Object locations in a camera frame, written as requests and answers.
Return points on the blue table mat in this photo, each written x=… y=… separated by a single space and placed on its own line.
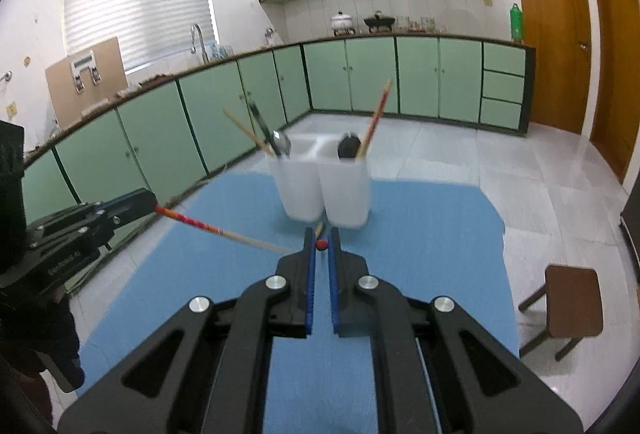
x=425 y=239

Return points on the green bottle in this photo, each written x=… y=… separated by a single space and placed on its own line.
x=516 y=23

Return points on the brown wooden stool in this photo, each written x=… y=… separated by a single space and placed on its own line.
x=575 y=299

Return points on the red patterned wooden chopstick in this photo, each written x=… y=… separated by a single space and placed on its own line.
x=225 y=234
x=322 y=244
x=375 y=116

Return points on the metal kitchen faucet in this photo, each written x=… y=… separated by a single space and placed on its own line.
x=200 y=38

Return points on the black wok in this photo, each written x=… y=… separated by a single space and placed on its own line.
x=378 y=21

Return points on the brown wooden door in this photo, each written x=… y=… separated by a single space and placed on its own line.
x=617 y=63
x=550 y=38

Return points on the brown cardboard board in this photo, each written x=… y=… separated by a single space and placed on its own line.
x=65 y=88

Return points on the white two-compartment utensil holder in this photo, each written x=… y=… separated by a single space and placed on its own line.
x=300 y=194

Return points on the green base cabinets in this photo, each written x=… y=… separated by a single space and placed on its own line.
x=210 y=113

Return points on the white cooking pot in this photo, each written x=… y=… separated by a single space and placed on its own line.
x=342 y=22

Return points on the person's left hand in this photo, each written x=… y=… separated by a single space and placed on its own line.
x=60 y=339

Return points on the light wooden chopstick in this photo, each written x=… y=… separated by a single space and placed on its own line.
x=245 y=129

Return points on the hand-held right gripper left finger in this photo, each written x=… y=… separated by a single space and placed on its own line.
x=311 y=284

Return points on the dark chopstick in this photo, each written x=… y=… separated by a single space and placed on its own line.
x=260 y=118

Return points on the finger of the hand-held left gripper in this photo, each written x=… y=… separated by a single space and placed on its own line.
x=135 y=215
x=127 y=200

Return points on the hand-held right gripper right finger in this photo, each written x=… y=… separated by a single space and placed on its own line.
x=335 y=284

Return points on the silver metal spoon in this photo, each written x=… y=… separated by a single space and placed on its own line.
x=282 y=143

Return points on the black spoon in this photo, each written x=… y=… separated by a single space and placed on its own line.
x=348 y=146

